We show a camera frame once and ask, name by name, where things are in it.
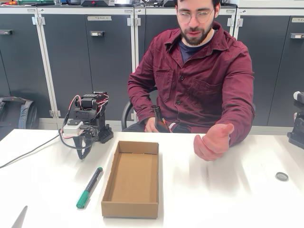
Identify black marker green cap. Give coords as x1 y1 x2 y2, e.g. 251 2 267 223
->
76 167 104 209

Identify brown glass bottle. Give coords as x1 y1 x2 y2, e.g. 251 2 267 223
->
152 105 171 133

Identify left forearm maroon sleeve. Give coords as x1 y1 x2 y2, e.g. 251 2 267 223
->
223 104 256 147

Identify person's right hand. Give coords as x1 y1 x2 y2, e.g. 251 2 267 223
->
144 118 157 133

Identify person's left hand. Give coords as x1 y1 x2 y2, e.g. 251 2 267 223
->
193 123 235 162

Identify black office chair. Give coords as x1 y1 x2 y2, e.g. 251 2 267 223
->
121 86 159 131

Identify open brown cardboard box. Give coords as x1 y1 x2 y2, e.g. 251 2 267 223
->
101 140 159 219

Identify grey black backpack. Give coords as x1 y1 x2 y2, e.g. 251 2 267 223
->
0 96 40 141

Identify grey flat panel edge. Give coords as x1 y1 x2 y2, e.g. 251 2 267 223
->
10 205 29 228

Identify bearded man maroon shirt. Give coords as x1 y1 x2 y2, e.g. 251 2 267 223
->
127 0 256 133

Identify black device red logo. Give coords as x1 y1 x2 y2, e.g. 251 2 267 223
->
80 0 116 7

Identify green box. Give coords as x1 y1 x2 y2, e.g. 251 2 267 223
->
16 0 55 6

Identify metal bottle cap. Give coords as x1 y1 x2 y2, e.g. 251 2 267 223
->
275 171 289 181

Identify white gripper camera box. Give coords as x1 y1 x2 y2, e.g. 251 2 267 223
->
62 119 84 139

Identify red white servo wires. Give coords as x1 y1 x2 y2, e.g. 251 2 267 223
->
67 94 110 119

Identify black camera cable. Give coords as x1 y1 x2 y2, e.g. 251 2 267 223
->
0 125 98 170

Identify round wire-rim glasses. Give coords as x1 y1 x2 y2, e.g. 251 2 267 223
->
177 8 216 24

